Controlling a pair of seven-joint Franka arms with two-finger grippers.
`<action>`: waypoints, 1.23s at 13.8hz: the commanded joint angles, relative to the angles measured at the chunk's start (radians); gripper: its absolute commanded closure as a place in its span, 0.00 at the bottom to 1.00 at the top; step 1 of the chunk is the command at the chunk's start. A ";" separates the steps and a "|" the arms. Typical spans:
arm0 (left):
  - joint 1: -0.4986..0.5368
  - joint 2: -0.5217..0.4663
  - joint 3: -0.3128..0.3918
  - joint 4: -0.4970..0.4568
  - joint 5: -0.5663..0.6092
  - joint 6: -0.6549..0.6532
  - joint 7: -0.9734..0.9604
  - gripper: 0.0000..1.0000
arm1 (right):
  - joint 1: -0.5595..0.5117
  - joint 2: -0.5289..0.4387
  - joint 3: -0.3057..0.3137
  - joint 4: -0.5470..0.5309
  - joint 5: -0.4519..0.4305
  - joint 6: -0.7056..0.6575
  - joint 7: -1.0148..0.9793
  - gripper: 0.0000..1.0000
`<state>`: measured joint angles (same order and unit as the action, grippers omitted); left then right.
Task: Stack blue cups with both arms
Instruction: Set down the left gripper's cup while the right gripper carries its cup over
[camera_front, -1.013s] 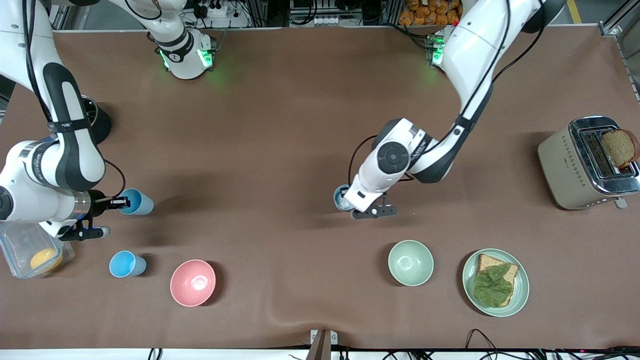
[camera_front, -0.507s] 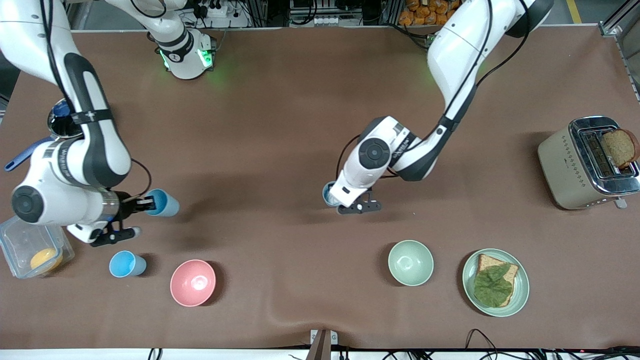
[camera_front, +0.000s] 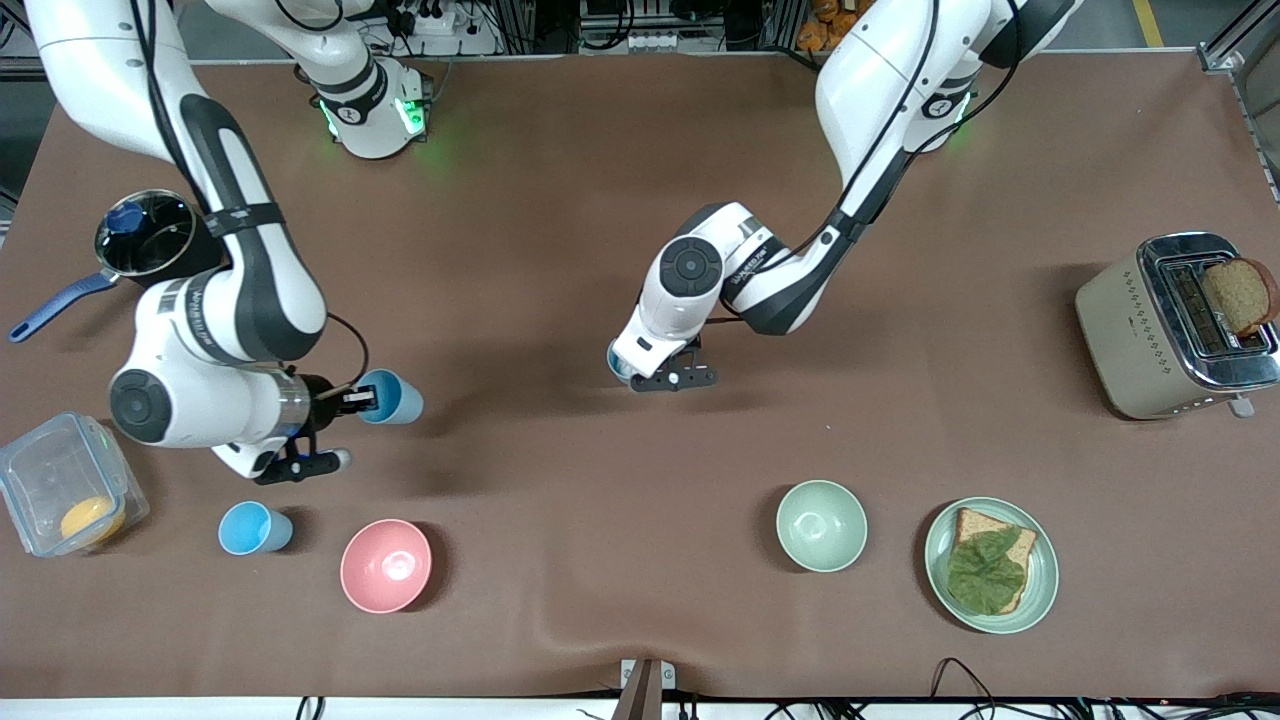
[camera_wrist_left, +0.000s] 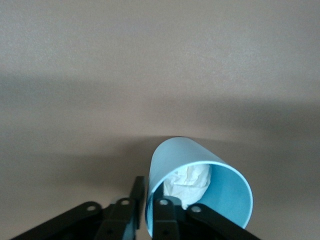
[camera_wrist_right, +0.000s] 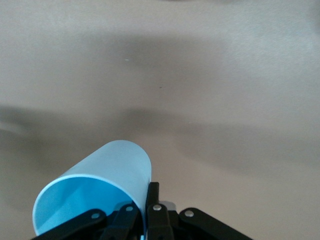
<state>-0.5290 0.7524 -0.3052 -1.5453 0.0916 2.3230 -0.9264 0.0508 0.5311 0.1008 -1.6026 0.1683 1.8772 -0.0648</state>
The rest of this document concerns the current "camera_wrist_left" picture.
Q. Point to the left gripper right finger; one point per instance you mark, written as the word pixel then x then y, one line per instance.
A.
pixel 165 222

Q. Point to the blue cup holding tissue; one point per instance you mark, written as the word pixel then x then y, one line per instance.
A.
pixel 180 155

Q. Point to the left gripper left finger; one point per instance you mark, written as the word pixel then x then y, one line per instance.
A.
pixel 115 215

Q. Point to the crumpled white tissue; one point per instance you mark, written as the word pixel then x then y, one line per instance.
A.
pixel 190 185

